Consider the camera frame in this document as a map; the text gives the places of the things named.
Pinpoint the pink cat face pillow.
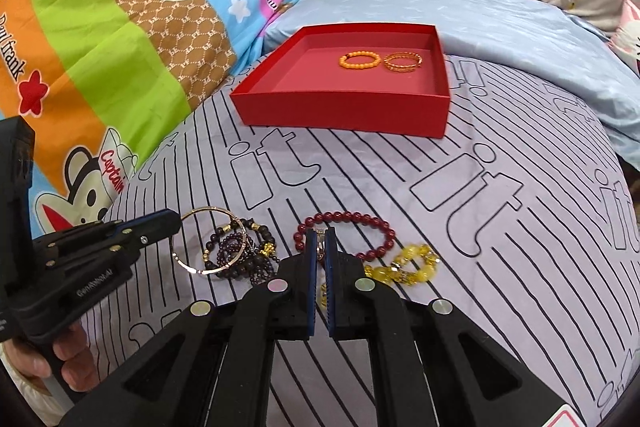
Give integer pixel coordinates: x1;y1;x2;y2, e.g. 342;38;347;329
607;0;640;75

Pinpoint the dark red bead bracelet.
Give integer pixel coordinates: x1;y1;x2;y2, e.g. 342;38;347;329
293;210;396;266

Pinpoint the person's left hand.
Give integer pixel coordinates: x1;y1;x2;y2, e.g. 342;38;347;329
0;322;101;394

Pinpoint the orange bead bracelet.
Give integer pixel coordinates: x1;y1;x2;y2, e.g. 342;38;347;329
339;51;384;69

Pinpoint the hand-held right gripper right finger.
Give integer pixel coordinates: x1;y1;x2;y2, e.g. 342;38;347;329
325;227;572;427

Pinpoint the cartoon monkey printed blanket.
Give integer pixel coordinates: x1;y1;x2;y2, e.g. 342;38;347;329
0;0;302;229

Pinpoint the red cardboard box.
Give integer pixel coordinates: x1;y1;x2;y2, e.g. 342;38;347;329
230;25;449;138

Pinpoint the thin gold bangle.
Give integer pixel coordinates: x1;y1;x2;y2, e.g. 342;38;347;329
172;206;251;277

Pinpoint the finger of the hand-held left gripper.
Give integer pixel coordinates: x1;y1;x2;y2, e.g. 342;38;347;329
97;209;182;239
32;222;183;269

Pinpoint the black and gold bead bracelet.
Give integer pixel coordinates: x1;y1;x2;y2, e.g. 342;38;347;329
220;217;282;284

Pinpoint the lilac striped bedsheet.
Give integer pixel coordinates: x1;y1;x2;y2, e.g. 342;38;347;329
80;52;640;427

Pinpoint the light blue quilt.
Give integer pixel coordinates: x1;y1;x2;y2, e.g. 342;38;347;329
262;0;640;158

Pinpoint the thin gold bracelet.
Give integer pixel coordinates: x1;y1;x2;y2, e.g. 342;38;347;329
383;50;424;72

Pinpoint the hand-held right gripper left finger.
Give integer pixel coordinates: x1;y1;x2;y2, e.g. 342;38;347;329
60;228;319;427

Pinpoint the yellow bead bracelet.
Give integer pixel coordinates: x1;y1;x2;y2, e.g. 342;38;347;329
320;244;440;308

